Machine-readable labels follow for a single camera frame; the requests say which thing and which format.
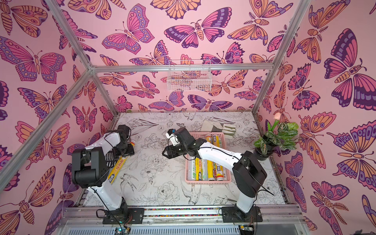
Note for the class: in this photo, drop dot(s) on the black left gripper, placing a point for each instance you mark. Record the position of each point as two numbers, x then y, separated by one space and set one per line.
131 152

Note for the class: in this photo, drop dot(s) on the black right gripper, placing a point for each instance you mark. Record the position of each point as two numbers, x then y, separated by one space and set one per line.
171 150

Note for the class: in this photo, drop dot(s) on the pink plastic basket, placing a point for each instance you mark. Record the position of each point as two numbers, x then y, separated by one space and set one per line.
202 135

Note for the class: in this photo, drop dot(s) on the yellow red wrap roll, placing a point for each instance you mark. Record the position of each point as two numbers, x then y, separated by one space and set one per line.
219 171

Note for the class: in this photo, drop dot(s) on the white green wrap roll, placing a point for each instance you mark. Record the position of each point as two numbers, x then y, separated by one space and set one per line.
225 174

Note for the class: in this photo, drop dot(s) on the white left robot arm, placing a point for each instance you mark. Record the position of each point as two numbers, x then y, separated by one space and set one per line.
91 169

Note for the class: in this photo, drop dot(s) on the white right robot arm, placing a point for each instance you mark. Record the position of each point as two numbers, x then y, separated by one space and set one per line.
249 174

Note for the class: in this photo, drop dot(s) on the green striped folded cloth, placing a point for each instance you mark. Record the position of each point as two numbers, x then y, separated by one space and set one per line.
229 130

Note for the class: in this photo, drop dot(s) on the potted green plant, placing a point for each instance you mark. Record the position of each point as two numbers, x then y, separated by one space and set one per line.
279 135

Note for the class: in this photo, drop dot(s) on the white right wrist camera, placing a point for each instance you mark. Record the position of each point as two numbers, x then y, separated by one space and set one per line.
172 137

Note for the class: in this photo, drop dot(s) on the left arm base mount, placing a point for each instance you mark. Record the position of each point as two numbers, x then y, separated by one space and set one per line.
130 216

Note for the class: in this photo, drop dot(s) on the white wire wall basket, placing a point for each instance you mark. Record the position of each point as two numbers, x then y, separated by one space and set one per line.
189 75

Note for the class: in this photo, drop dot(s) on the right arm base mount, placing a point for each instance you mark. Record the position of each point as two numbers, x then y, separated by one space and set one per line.
235 215

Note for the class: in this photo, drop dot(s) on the aluminium front rail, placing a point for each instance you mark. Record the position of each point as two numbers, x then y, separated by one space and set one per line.
187 220

